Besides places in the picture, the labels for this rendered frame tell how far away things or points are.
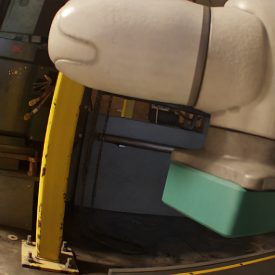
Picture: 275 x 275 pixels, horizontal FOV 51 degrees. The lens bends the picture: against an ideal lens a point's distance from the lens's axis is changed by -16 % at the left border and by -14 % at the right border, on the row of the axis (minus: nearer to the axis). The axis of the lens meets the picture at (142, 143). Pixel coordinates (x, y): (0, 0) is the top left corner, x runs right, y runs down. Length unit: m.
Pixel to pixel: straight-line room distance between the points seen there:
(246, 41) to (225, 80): 0.06
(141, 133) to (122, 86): 1.71
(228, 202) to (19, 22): 1.96
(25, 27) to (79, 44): 1.76
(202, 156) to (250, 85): 0.11
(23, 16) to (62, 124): 1.23
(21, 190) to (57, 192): 0.37
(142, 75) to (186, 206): 0.17
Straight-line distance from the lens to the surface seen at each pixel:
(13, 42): 1.44
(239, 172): 0.35
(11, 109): 1.44
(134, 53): 0.37
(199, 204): 0.39
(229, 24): 0.39
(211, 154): 0.41
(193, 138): 2.26
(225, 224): 0.35
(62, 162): 1.12
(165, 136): 2.17
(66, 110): 1.10
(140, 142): 2.02
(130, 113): 3.65
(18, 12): 2.19
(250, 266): 0.79
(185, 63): 0.37
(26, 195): 1.48
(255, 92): 0.38
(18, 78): 1.44
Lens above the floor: 0.61
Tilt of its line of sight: 4 degrees down
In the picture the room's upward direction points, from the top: 11 degrees clockwise
